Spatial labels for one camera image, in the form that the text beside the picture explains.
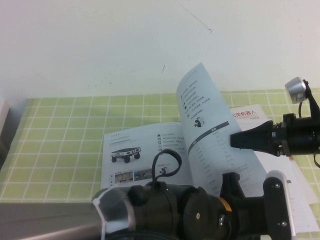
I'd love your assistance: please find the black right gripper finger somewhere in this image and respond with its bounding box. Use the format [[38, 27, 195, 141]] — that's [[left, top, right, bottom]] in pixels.
[[229, 120, 274, 144], [230, 136, 275, 154]]

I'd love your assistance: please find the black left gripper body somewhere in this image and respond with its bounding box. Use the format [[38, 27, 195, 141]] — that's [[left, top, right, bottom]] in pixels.
[[231, 196, 266, 240]]

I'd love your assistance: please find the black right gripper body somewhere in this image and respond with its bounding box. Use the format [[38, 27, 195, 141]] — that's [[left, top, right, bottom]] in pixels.
[[271, 113, 320, 158]]

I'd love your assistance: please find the white product brochure book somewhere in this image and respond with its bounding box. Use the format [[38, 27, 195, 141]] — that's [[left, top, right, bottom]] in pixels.
[[101, 61, 318, 237]]

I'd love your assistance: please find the white leaflet with red print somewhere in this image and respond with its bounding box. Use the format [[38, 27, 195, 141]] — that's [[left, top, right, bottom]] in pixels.
[[228, 102, 270, 132]]

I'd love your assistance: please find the black looped plug tether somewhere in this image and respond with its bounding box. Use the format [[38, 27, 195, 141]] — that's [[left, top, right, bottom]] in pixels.
[[151, 148, 183, 187]]

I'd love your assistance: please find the white zip tie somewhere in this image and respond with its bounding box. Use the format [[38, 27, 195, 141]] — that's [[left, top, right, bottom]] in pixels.
[[91, 194, 113, 240]]

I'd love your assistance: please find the green checked tablecloth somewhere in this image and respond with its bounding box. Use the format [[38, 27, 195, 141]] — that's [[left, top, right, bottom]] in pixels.
[[0, 87, 320, 240]]

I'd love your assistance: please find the white box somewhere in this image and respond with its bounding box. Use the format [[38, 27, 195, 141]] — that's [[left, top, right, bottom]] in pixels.
[[0, 99, 10, 132]]

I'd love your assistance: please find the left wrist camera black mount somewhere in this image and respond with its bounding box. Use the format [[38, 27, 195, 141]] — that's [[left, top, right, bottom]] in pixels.
[[219, 170, 294, 240]]

